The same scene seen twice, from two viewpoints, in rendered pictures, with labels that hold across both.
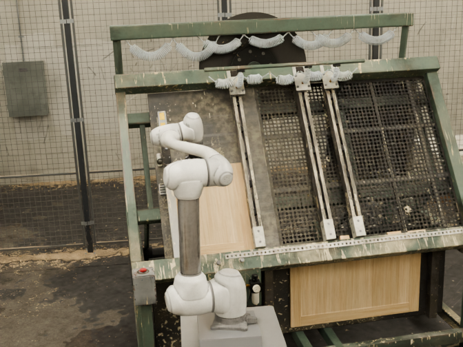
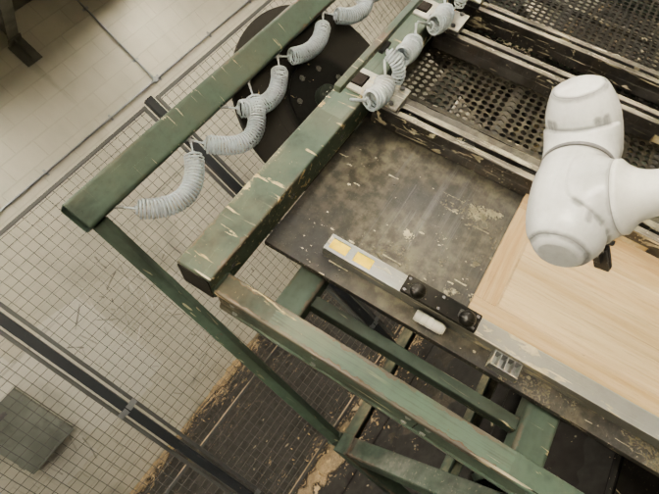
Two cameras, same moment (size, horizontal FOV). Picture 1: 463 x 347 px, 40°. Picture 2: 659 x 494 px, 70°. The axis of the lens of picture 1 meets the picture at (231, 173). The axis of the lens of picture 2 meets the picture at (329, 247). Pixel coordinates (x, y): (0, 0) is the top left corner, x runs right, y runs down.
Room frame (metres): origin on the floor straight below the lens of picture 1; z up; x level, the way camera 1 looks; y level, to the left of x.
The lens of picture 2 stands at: (2.94, 0.79, 2.06)
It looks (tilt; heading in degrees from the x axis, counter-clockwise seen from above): 19 degrees down; 342
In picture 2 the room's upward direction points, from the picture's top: 44 degrees counter-clockwise
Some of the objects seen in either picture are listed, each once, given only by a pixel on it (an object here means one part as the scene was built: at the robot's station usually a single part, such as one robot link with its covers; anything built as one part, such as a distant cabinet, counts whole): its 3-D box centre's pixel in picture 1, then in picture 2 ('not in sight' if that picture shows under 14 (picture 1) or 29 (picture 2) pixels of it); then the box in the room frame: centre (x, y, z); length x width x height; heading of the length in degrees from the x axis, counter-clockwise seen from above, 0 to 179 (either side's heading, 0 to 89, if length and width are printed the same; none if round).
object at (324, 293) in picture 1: (355, 280); not in sight; (3.87, -0.79, 0.52); 0.90 x 0.02 x 0.55; 100
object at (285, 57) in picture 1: (253, 69); (327, 99); (4.66, -0.19, 1.85); 0.80 x 0.06 x 0.80; 100
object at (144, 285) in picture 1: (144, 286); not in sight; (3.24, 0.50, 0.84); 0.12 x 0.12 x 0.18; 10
